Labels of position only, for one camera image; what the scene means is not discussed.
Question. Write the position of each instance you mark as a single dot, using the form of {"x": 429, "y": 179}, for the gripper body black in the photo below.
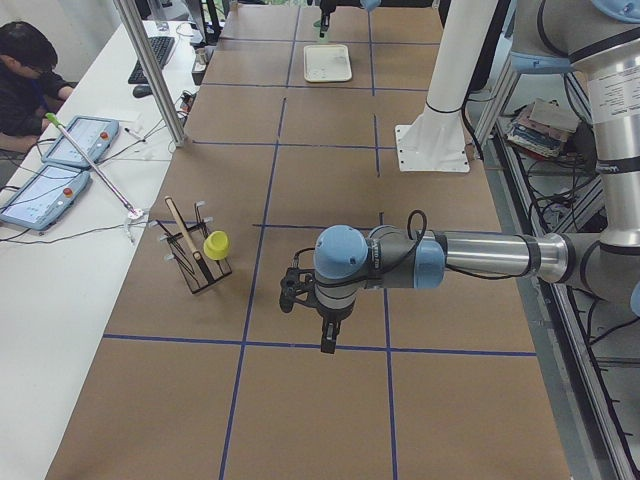
{"x": 332, "y": 316}
{"x": 324, "y": 11}

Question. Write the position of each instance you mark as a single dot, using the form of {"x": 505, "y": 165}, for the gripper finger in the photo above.
{"x": 325, "y": 345}
{"x": 333, "y": 332}
{"x": 326, "y": 20}

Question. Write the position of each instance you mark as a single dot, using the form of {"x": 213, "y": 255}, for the pale green cup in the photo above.
{"x": 322, "y": 29}

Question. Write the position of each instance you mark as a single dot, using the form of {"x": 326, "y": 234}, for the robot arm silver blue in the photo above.
{"x": 600, "y": 39}

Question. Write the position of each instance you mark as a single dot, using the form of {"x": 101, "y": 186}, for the cream plastic tray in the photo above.
{"x": 326, "y": 63}

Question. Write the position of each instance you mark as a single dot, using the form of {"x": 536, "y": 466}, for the yellow cup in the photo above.
{"x": 216, "y": 246}

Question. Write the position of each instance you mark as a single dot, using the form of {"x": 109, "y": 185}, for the metal can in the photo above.
{"x": 201, "y": 56}

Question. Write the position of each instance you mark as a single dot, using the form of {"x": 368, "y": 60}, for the black computer mouse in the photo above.
{"x": 141, "y": 91}

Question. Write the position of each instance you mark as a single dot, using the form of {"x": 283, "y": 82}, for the black marker pen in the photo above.
{"x": 135, "y": 135}

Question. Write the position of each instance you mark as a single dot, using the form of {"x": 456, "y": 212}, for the stack of books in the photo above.
{"x": 542, "y": 127}

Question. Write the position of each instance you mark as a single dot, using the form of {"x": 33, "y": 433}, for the far teach pendant tablet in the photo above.
{"x": 93, "y": 134}

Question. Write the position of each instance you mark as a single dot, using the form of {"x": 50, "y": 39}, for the teach pendant tablet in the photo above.
{"x": 93, "y": 134}
{"x": 45, "y": 197}

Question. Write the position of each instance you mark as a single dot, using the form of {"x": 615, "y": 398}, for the seated person dark clothes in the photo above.
{"x": 30, "y": 89}

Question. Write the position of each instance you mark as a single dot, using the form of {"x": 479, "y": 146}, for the near teach pendant tablet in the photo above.
{"x": 45, "y": 197}

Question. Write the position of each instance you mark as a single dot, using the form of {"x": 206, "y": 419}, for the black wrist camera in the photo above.
{"x": 297, "y": 287}

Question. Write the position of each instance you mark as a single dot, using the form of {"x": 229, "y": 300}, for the black wire cup rack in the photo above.
{"x": 184, "y": 240}

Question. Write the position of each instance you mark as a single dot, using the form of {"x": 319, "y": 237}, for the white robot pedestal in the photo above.
{"x": 435, "y": 141}

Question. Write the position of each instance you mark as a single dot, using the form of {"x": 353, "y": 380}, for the aluminium frame post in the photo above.
{"x": 134, "y": 27}

